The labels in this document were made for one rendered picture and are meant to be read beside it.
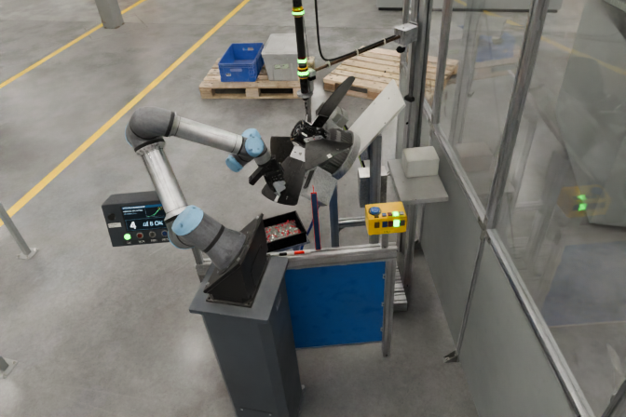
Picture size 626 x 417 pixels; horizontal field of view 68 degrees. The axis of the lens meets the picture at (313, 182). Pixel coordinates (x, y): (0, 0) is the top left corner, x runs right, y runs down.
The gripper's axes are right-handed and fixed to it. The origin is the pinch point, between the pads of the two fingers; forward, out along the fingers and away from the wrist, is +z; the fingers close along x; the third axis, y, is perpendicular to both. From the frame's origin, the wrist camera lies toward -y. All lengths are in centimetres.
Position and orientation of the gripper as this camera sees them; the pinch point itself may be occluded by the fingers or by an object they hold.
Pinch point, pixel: (278, 193)
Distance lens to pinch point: 217.9
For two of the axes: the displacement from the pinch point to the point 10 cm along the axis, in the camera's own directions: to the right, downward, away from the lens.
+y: 9.3, -3.2, -1.8
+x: -0.6, -6.1, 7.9
